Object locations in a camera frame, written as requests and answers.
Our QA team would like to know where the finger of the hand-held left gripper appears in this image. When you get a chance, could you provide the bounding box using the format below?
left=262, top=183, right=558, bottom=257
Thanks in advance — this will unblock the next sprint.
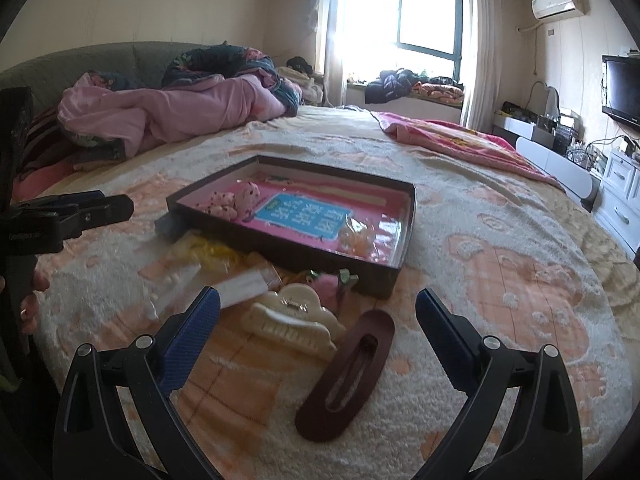
left=60, top=196, right=135, bottom=242
left=10, top=190, right=104, bottom=217

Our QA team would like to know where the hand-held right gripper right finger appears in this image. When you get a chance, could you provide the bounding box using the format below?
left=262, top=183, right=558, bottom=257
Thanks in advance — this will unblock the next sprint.
left=416, top=287, right=586, bottom=480

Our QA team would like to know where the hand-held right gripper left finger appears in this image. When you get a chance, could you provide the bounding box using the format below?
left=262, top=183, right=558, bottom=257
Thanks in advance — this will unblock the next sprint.
left=52, top=286, right=223, bottom=480

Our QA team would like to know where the clear bag with white earrings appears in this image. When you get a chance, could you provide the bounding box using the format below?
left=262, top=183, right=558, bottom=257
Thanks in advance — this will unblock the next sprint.
left=142, top=260, right=283, bottom=318

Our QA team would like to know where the brown oval hair clip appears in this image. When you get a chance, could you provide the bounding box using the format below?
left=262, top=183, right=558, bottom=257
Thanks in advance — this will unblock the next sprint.
left=295, top=309, right=396, bottom=443

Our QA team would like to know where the clear bag with yellow rings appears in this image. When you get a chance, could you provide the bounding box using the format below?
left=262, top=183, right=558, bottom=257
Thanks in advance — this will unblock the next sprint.
left=172, top=232, right=251, bottom=273

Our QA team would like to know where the cream claw hair clip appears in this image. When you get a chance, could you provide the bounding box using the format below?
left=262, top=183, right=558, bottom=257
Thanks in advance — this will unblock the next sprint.
left=241, top=282, right=347, bottom=361

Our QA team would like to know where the pink fuzzy hair clip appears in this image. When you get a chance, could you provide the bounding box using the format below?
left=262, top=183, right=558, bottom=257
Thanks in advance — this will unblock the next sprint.
left=300, top=267, right=361, bottom=318

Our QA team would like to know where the dark cardboard box pink inside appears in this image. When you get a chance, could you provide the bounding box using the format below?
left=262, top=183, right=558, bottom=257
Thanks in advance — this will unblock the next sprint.
left=166, top=155, right=417, bottom=301

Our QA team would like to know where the person's left hand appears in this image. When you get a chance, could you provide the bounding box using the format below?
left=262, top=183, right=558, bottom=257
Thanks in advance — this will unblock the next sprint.
left=19, top=272, right=51, bottom=337

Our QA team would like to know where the dark red striped pillow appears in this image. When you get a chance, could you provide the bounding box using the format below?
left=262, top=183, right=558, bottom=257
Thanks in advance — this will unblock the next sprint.
left=12, top=105, right=76, bottom=181

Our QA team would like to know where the polka-dot fabric hair bow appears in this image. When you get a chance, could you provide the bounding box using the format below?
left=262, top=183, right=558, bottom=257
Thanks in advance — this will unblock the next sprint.
left=197, top=182, right=262, bottom=222

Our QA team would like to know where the clear bag with red earrings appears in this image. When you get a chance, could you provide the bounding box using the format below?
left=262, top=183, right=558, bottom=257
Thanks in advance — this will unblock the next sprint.
left=339, top=219, right=383, bottom=258

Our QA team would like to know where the grey padded headboard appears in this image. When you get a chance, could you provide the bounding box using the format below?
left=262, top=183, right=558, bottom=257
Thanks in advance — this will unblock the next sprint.
left=0, top=42, right=201, bottom=108

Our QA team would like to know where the pink duvet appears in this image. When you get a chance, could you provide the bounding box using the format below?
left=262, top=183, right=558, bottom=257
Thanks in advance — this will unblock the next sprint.
left=57, top=72, right=301, bottom=161

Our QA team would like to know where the dark floral quilt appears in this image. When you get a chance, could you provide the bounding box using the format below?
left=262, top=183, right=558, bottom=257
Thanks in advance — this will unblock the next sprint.
left=161, top=46, right=303, bottom=116

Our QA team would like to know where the red and pink blanket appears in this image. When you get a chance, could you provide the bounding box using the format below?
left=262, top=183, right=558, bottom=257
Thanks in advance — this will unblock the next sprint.
left=372, top=110, right=566, bottom=192

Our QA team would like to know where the white curved bench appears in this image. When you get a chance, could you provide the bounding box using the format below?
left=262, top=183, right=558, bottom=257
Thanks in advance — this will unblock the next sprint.
left=515, top=137, right=601, bottom=211

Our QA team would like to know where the white vanity desk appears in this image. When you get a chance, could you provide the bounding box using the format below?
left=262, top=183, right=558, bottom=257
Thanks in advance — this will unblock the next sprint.
left=492, top=109, right=556, bottom=151

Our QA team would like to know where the white drawer cabinet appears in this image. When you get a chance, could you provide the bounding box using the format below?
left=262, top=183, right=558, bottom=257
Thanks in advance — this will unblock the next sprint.
left=592, top=150, right=640, bottom=256

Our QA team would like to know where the orange patterned cloth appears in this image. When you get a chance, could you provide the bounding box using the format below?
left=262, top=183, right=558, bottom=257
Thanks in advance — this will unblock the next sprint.
left=412, top=80, right=463, bottom=105

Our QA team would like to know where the dark jacket pile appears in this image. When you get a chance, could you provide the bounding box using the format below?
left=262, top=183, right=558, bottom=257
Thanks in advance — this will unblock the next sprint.
left=365, top=67, right=417, bottom=106

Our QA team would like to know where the round vanity mirror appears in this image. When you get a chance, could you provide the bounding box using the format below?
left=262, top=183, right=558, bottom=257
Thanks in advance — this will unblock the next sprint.
left=529, top=80, right=561, bottom=121

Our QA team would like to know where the white sheer curtain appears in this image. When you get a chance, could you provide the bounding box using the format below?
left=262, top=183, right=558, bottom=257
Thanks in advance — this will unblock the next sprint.
left=315, top=0, right=351, bottom=106
left=460, top=0, right=503, bottom=131

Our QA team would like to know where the black flat television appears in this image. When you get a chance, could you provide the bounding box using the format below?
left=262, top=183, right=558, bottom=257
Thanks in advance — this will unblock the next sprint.
left=601, top=54, right=640, bottom=128

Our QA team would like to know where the window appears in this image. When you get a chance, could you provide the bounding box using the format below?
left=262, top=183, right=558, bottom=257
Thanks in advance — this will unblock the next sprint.
left=345, top=0, right=463, bottom=86

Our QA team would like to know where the white air conditioner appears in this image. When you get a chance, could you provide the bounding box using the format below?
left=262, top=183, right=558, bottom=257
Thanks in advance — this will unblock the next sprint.
left=531, top=0, right=586, bottom=22

